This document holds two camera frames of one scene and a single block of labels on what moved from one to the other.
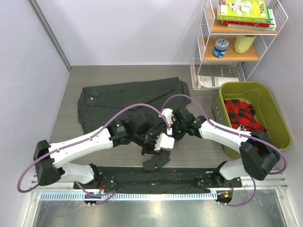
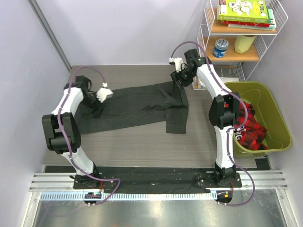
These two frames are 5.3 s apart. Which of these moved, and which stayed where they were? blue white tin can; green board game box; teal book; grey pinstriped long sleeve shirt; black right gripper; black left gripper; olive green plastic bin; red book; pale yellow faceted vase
Moved: black right gripper; grey pinstriped long sleeve shirt; black left gripper
Stayed: olive green plastic bin; blue white tin can; red book; teal book; pale yellow faceted vase; green board game box
